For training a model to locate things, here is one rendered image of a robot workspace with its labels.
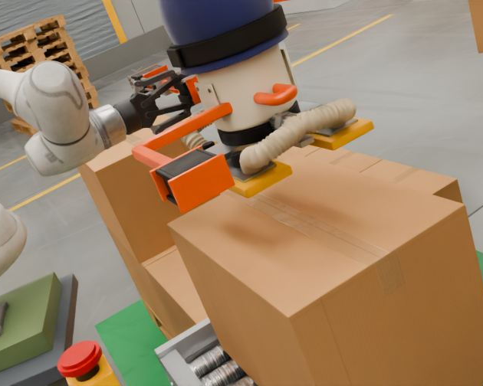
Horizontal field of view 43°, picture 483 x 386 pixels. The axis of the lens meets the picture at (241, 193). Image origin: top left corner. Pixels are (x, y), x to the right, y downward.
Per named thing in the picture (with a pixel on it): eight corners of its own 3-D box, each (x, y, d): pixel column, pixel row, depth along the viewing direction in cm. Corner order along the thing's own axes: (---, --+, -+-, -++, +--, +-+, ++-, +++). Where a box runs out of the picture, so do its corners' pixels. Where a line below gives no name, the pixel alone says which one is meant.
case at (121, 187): (229, 215, 246) (192, 124, 231) (139, 264, 234) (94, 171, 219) (179, 184, 298) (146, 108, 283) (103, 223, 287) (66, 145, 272)
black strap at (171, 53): (310, 20, 112) (303, -2, 110) (201, 71, 105) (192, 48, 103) (253, 24, 132) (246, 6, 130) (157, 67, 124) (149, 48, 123)
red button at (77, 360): (113, 371, 95) (102, 351, 93) (71, 396, 93) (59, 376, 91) (103, 351, 101) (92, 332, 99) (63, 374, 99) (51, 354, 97)
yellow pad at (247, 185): (294, 174, 110) (285, 148, 108) (248, 200, 107) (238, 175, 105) (216, 148, 140) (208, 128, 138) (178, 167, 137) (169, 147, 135)
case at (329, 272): (504, 369, 128) (465, 204, 113) (353, 486, 115) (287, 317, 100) (337, 275, 180) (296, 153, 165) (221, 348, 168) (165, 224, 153)
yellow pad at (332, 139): (376, 129, 116) (369, 104, 114) (333, 152, 113) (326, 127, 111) (284, 112, 146) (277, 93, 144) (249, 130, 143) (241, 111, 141)
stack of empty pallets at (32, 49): (105, 103, 865) (64, 13, 816) (32, 138, 824) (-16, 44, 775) (79, 99, 975) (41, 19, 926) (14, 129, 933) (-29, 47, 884)
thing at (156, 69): (173, 81, 173) (166, 64, 171) (149, 92, 170) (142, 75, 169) (162, 80, 180) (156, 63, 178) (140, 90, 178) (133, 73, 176)
